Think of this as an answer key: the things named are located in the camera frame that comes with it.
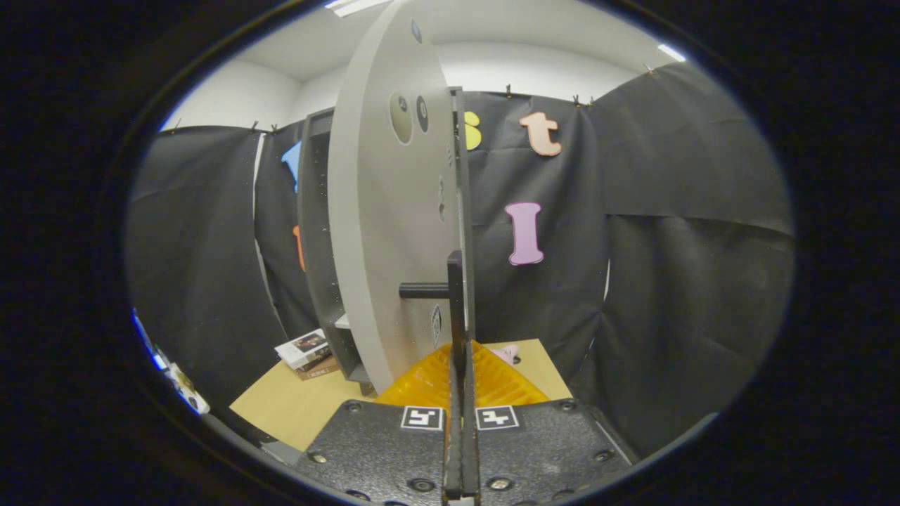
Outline grey shoe cabinet door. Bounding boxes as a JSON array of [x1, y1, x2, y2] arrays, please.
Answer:
[[327, 0, 470, 394]]

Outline white and blue object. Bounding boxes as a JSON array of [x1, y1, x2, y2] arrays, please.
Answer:
[[132, 308, 210, 415]]

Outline grey shoe cabinet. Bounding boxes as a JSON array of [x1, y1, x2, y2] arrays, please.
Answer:
[[297, 88, 479, 386]]

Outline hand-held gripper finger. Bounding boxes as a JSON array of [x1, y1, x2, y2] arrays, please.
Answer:
[[295, 341, 463, 506], [462, 341, 637, 506]]

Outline long ceiling light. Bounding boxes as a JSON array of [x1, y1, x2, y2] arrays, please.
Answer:
[[325, 0, 391, 18]]

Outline brown book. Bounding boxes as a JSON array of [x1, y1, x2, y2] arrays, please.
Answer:
[[297, 356, 342, 381]]

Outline black backdrop cloth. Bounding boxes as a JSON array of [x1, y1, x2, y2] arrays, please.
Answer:
[[127, 62, 795, 458]]

